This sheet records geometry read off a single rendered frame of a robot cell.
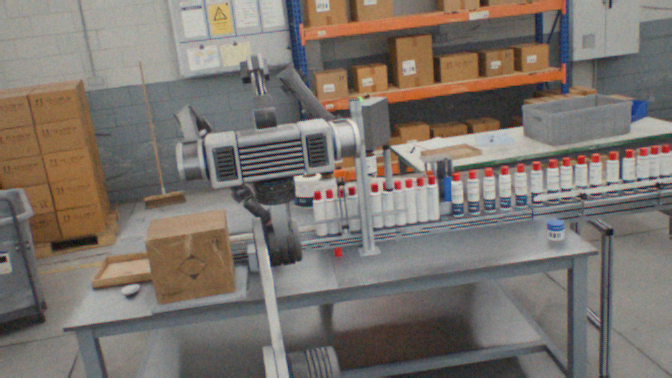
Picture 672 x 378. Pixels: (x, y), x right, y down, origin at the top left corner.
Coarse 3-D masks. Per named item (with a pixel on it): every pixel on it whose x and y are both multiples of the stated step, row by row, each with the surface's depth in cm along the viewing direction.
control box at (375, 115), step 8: (368, 104) 262; (376, 104) 265; (384, 104) 272; (368, 112) 262; (376, 112) 266; (384, 112) 272; (368, 120) 263; (376, 120) 266; (384, 120) 273; (368, 128) 264; (376, 128) 267; (384, 128) 273; (368, 136) 265; (376, 136) 267; (384, 136) 274; (368, 144) 266; (376, 144) 267
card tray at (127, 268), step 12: (144, 252) 300; (108, 264) 299; (120, 264) 297; (132, 264) 296; (144, 264) 294; (96, 276) 280; (108, 276) 285; (120, 276) 275; (132, 276) 275; (144, 276) 276
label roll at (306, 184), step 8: (296, 176) 338; (304, 176) 339; (312, 176) 340; (320, 176) 333; (296, 184) 330; (304, 184) 328; (312, 184) 328; (296, 192) 332; (304, 192) 329; (312, 192) 329; (296, 200) 334; (304, 200) 331; (312, 200) 330
